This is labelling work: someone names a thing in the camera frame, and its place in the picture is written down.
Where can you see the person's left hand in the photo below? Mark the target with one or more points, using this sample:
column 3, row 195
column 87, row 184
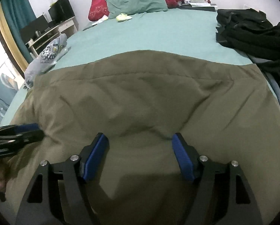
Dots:
column 0, row 180

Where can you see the pile of black clothes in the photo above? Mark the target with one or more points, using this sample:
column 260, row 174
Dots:
column 248, row 32

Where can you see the grey printed hoodie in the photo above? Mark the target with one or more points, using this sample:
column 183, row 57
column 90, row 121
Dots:
column 36, row 68

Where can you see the black speaker box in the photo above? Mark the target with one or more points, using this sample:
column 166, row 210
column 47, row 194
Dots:
column 61, row 9

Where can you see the yellow-green small cloth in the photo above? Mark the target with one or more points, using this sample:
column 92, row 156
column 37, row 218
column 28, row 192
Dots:
column 123, row 17

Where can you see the olive green jacket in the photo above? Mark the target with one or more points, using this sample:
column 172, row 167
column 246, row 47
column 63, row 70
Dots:
column 140, row 93

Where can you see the bed with green sheet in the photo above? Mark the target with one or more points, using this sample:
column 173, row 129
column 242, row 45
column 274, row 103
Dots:
column 154, row 32

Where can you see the teal curtain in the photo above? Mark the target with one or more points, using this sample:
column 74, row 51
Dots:
column 18, row 11

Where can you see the black computer monitor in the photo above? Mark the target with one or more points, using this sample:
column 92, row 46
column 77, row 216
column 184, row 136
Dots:
column 33, row 27

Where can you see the yellow curtain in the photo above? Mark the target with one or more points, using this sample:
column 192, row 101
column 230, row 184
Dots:
column 8, row 37

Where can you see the stack of dark books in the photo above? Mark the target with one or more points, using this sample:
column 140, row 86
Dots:
column 196, row 5

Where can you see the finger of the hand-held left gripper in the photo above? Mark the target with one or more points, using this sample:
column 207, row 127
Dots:
column 25, row 140
column 27, row 127

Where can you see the white paper packet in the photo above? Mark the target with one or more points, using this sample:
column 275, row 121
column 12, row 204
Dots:
column 103, row 19

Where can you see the beige computer desk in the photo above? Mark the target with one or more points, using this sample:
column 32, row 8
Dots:
column 65, row 27

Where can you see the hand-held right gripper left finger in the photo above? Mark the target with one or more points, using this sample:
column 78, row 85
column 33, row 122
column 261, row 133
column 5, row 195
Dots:
column 96, row 154

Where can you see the green pillow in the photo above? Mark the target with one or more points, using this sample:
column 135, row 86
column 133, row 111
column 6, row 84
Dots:
column 135, row 0

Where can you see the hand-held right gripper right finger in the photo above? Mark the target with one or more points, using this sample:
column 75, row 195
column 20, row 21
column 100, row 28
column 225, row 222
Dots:
column 183, row 157

